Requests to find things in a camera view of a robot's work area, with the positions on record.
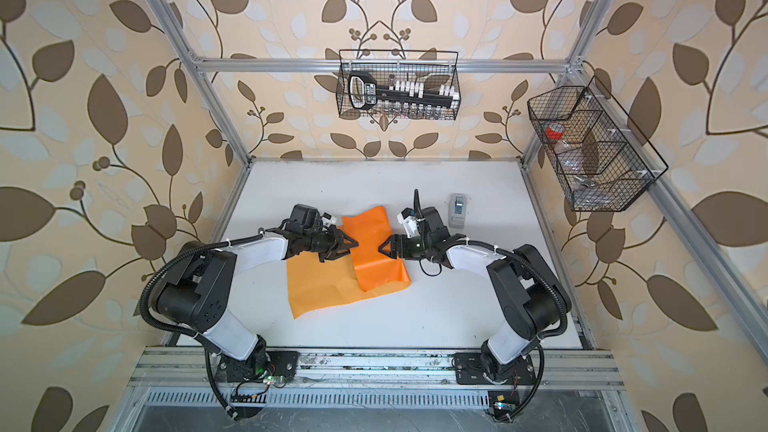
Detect black wire basket right wall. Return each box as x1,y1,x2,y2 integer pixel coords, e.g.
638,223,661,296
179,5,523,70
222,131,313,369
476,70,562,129
527,77,668,212

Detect black white tool in basket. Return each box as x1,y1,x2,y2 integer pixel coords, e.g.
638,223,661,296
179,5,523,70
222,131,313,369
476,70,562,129
345,72,461,113

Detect orange wrapping paper sheet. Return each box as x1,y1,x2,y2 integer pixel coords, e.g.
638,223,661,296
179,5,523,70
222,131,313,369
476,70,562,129
286,206,411,319

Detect black wire basket back wall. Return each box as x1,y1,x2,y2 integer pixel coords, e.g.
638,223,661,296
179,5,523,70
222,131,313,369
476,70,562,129
335,48,462,121

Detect black wire basket wall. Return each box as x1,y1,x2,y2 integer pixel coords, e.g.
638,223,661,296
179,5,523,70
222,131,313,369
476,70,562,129
527,77,668,212
335,48,462,121

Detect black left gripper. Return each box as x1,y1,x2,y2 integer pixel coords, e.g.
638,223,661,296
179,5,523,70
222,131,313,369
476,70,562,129
303,224,361,261

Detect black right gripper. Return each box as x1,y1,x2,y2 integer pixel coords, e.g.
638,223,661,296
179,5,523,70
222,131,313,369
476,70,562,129
379,234,432,258

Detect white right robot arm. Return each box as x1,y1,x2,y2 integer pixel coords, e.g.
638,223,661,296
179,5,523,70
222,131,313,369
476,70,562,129
378,207,572,384

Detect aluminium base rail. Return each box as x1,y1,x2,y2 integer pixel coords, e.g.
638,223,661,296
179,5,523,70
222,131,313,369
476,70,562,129
129,346,626,391

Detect aluminium frame post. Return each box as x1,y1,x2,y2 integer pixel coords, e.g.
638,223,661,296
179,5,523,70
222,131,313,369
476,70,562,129
145,0,251,168

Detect grey tape dispenser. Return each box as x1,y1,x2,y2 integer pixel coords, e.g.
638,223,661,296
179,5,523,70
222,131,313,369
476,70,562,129
448,194,467,229

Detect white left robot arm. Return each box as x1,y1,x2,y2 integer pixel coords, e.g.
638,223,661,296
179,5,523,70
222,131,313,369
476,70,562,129
138,204,359,361

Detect red capped clear bottle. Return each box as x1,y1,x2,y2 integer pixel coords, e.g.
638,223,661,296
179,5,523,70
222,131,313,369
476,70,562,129
545,122,593,189

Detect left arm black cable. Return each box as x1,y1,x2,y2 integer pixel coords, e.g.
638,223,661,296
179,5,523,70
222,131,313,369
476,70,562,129
139,232,268,421

